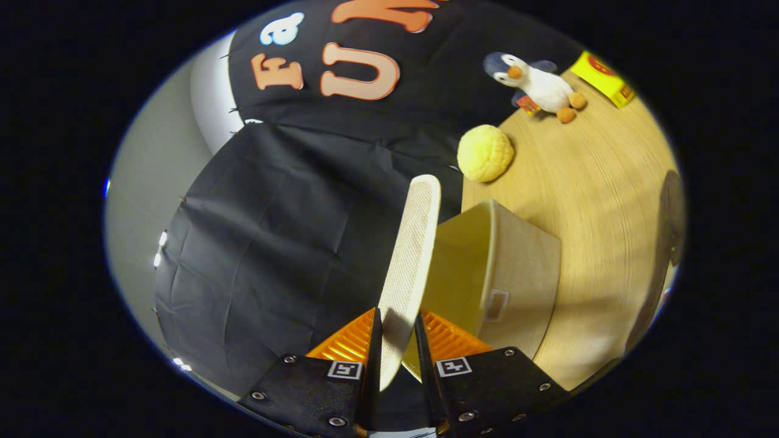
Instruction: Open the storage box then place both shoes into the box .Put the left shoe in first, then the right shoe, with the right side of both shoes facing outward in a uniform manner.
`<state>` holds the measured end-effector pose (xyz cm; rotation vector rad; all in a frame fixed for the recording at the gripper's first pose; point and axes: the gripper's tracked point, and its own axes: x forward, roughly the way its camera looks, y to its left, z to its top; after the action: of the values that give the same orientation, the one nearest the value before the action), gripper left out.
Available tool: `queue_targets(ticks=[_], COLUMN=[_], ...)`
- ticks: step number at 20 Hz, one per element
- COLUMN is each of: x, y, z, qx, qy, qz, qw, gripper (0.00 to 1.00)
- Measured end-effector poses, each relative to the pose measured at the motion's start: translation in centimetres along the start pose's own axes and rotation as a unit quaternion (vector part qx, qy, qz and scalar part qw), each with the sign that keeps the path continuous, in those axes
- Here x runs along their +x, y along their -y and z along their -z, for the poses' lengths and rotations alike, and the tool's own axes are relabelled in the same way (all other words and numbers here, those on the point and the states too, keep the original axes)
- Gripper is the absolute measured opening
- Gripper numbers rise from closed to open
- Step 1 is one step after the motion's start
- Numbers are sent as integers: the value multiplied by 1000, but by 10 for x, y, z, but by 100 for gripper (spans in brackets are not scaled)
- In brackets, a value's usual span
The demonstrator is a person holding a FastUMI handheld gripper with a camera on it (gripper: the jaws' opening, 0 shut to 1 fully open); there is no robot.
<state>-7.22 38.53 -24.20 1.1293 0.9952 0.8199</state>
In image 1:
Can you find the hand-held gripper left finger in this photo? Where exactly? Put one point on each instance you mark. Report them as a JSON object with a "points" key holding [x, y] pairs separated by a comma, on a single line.
{"points": [[304, 389]]}

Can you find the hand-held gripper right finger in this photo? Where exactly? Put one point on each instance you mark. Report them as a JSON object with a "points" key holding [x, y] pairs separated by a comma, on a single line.
{"points": [[487, 383]]}

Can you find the beige fabric storage box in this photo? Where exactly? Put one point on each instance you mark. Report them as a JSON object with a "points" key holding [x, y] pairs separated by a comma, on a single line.
{"points": [[523, 274]]}

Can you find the brown fuzzy shoe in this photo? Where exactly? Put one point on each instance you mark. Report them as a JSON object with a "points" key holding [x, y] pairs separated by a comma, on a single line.
{"points": [[672, 213]]}

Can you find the black backdrop cloth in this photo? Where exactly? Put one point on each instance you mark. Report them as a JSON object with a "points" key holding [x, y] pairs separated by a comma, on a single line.
{"points": [[274, 243]]}

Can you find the yellow bun plush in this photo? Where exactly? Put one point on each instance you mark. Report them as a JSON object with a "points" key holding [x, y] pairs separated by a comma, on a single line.
{"points": [[485, 153]]}

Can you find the blue white penguin plush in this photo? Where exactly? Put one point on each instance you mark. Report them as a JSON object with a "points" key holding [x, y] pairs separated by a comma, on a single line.
{"points": [[541, 85]]}

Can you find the yellow book red circle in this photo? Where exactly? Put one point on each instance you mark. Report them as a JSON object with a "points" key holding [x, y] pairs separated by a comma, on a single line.
{"points": [[599, 76]]}

